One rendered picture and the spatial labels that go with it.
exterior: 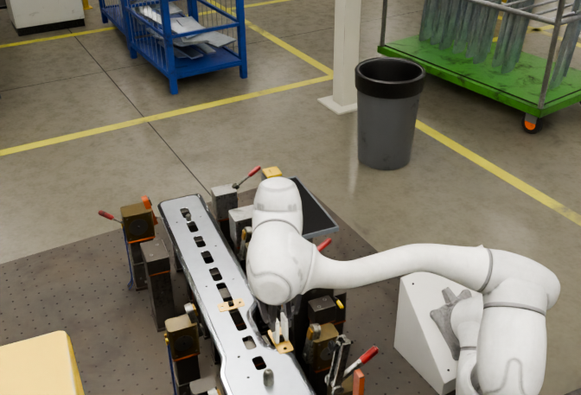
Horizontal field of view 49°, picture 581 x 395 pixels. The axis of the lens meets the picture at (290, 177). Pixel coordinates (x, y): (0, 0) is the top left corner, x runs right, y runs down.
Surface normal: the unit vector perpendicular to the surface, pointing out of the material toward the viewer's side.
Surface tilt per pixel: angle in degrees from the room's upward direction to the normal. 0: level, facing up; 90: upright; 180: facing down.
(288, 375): 0
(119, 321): 0
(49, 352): 0
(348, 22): 90
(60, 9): 90
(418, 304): 45
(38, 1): 90
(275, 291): 88
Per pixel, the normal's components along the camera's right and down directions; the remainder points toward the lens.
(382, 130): -0.27, 0.54
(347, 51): 0.49, 0.44
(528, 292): 0.20, -0.45
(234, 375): -0.01, -0.86
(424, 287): 0.34, -0.29
